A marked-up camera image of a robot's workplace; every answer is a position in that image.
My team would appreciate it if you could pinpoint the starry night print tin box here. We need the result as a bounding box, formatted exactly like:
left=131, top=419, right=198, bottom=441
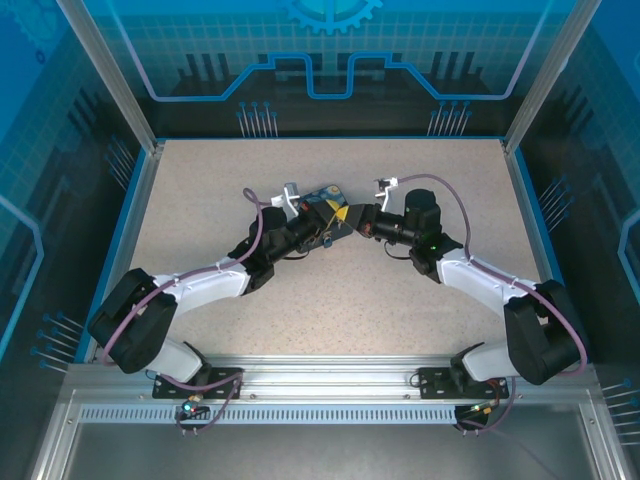
left=298, top=184, right=354, bottom=240

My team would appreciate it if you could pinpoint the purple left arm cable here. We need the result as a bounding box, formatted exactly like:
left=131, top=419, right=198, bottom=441
left=101, top=187, right=266, bottom=436

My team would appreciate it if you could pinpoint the slotted metal cable duct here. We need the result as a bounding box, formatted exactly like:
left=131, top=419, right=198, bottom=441
left=78, top=405, right=469, bottom=427

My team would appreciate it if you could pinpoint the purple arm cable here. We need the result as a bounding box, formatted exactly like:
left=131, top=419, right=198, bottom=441
left=394, top=172, right=589, bottom=435
left=101, top=187, right=266, bottom=436

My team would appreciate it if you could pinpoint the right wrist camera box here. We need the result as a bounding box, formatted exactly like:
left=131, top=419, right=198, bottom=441
left=372, top=174, right=402, bottom=214

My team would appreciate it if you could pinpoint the grey metal tray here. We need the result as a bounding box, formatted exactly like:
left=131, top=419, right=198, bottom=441
left=27, top=387, right=624, bottom=480

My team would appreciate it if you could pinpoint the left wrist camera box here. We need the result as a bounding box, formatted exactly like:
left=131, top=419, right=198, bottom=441
left=270, top=181, right=302, bottom=220

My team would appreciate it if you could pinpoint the blue table edge trim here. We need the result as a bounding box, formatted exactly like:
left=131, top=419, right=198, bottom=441
left=512, top=144, right=591, bottom=365
left=73, top=144, right=154, bottom=365

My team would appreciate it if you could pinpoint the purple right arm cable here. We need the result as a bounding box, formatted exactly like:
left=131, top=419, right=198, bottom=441
left=394, top=172, right=589, bottom=435

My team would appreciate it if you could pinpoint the blue circuit-print wall panel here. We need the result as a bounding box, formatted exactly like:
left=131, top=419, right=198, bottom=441
left=514, top=0, right=640, bottom=480
left=82, top=0, right=571, bottom=140
left=0, top=0, right=151, bottom=480

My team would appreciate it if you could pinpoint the aluminium frame post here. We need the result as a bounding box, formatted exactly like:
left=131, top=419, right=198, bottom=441
left=53, top=0, right=167, bottom=155
left=501, top=0, right=603, bottom=155

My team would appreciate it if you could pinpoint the small connector with LED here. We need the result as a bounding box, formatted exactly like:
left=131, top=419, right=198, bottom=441
left=182, top=394, right=211, bottom=419
left=467, top=399, right=501, bottom=419

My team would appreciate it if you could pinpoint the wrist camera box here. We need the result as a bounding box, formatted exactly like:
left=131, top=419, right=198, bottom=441
left=270, top=181, right=302, bottom=220
left=372, top=174, right=402, bottom=214

